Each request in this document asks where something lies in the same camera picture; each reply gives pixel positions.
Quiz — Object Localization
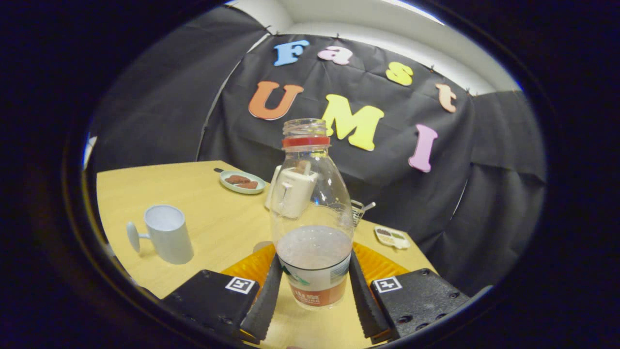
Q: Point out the clear plastic juice bottle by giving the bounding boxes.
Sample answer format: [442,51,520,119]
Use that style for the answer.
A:
[269,118,355,311]

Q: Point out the wooden table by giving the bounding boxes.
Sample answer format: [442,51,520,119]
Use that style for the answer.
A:
[95,160,439,349]

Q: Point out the white toaster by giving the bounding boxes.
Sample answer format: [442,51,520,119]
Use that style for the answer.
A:
[265,161,320,219]

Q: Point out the metal wire utensil holder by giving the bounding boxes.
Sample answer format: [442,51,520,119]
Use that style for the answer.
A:
[350,199,366,227]

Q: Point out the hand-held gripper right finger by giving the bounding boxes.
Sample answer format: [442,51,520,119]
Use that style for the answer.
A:
[349,242,471,346]

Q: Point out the pale grey cup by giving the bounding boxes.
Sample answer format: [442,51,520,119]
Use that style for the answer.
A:
[126,204,194,265]

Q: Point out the pale green plate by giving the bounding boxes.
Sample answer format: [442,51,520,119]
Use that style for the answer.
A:
[219,170,266,195]

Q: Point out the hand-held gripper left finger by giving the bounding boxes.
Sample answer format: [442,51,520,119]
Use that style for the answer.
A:
[162,244,284,346]

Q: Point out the white divided dish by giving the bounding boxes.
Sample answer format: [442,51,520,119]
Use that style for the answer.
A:
[374,226,411,250]

